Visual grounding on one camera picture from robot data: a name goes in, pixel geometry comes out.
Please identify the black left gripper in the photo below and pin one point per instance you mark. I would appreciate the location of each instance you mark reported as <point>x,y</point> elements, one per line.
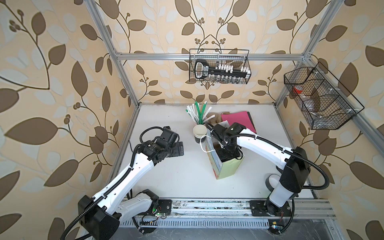
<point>177,152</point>

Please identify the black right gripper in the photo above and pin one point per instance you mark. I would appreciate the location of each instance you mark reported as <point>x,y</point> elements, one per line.
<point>233,156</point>

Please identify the green white paper gift bag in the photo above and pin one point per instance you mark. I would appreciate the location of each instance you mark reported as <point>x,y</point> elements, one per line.
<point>222,166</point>

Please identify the brown pulp cup carrier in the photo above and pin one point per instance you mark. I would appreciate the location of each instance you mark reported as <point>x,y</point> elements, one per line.
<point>214,118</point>

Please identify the stack of paper cups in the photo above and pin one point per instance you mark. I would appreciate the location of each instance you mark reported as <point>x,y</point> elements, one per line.
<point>200,133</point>

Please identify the magenta paper napkin stack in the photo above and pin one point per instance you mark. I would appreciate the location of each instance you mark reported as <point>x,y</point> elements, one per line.
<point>243,118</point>

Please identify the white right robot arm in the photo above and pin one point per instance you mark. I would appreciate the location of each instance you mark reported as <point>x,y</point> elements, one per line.
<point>293,162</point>

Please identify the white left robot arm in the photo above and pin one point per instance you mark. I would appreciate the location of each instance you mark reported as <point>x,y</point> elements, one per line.
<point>102,214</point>

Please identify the green wrapped straw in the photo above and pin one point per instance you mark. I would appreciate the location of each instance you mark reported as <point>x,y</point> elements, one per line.
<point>200,111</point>

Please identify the white wrapped straw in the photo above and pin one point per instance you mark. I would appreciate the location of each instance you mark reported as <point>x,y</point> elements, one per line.
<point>191,113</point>

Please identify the grey tape roll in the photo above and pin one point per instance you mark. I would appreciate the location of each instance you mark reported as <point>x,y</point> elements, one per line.
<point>272,181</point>

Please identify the black handheld tool in basket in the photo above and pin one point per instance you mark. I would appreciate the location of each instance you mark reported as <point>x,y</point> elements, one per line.
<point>203,70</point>

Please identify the red capped clear bottle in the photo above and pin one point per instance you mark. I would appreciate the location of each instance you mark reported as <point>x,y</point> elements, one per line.
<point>298,91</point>

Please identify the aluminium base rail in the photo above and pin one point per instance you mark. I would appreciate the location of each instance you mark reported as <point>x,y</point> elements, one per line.
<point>225,208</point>

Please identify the black wire basket rear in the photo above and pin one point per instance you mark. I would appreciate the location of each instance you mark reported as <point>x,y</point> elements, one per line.
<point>235,57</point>

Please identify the black wire basket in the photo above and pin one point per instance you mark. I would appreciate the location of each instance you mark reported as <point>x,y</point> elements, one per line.
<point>330,104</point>
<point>235,57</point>

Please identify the black wire basket right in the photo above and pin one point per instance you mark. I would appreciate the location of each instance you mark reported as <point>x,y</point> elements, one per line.
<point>330,104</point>

